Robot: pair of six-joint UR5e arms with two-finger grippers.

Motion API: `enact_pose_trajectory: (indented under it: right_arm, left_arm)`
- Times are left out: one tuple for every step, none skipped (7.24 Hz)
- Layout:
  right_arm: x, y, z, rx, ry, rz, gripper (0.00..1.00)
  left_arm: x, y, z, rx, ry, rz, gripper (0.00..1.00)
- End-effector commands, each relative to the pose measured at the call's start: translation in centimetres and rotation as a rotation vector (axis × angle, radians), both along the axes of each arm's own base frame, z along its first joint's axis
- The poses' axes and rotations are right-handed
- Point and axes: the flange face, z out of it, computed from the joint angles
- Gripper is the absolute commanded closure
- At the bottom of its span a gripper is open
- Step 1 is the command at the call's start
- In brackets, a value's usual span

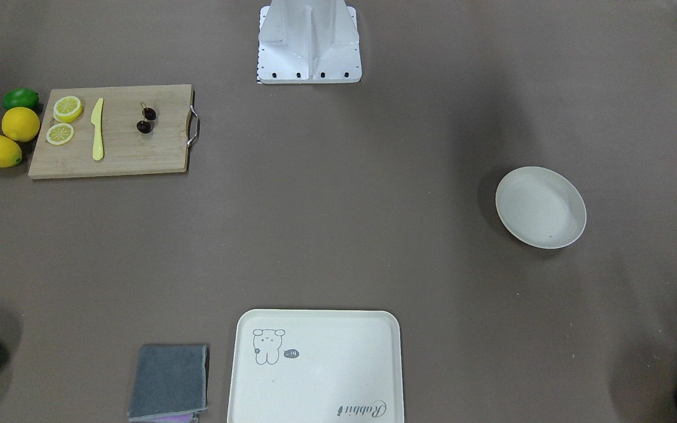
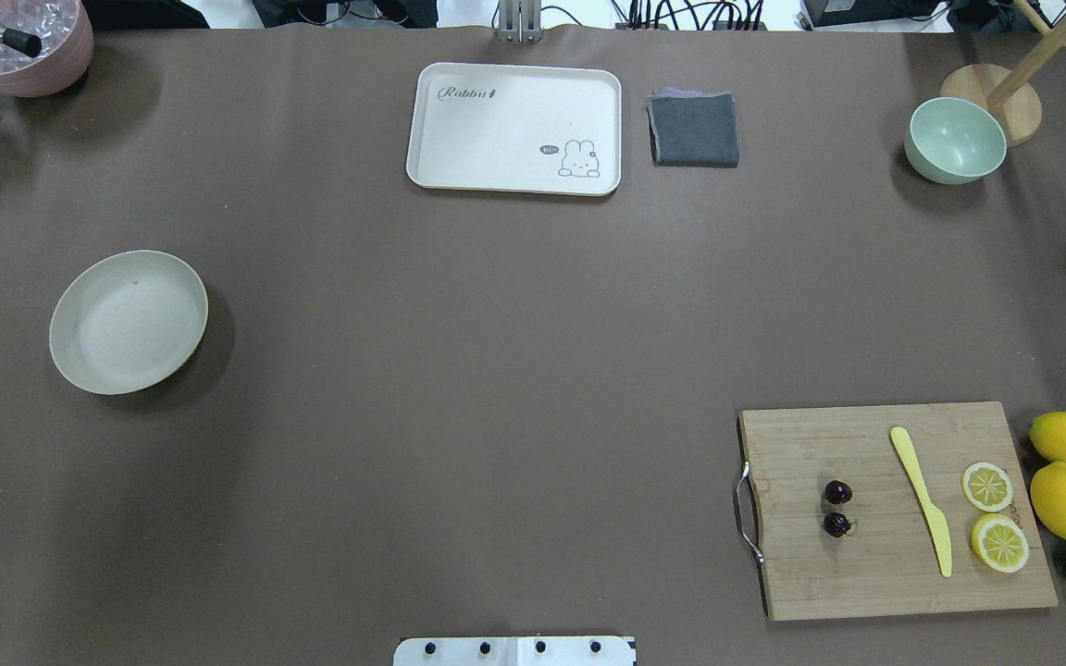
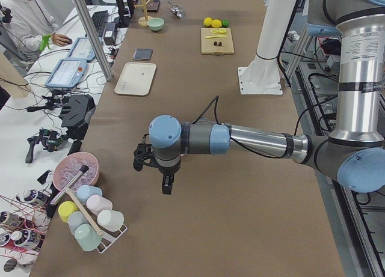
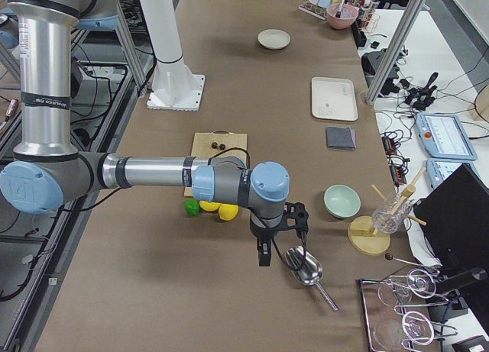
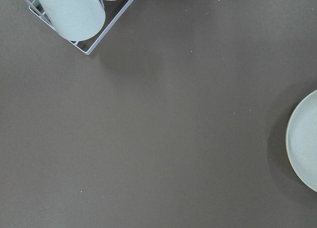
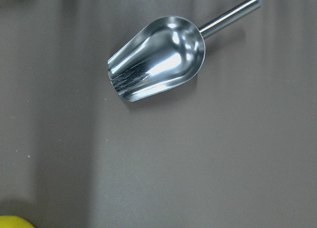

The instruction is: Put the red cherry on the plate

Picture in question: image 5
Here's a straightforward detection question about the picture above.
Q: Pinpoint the round white plate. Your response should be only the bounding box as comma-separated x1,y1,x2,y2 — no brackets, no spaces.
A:
285,91,317,191

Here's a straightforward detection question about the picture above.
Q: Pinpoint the pale green cup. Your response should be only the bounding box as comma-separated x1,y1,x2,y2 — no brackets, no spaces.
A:
39,0,106,42

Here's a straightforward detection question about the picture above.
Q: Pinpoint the white wire cup rack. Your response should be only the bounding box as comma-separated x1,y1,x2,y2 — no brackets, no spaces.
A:
24,0,134,55

